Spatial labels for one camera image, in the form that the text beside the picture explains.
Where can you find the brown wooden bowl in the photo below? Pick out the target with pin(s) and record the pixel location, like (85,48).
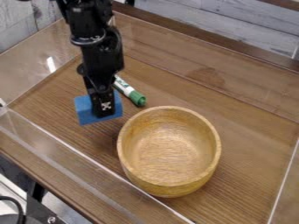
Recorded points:
(168,149)

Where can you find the clear acrylic tray wall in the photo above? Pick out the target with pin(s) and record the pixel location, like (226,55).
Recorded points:
(242,87)

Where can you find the green white marker pen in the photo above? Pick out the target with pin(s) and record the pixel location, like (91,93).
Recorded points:
(136,98)

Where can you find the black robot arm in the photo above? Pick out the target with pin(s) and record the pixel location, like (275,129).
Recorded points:
(89,14)

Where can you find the blue foam block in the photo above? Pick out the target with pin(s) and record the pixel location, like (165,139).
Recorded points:
(83,107)

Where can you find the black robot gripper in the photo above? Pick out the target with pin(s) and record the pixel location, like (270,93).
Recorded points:
(101,62)

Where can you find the black metal table frame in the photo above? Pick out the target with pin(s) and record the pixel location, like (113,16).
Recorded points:
(35,213)

